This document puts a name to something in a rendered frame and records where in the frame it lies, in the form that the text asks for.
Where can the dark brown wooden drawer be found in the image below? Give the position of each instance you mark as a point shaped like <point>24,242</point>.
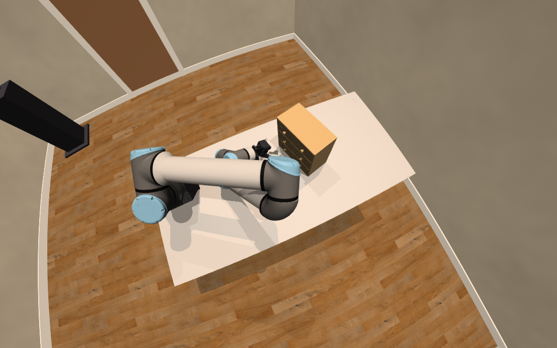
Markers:
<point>285,131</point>
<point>302,158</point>
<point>303,150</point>
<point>302,166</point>
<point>285,140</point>
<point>285,148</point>

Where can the wooden chest of drawers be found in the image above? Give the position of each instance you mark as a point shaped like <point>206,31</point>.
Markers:
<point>314,135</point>

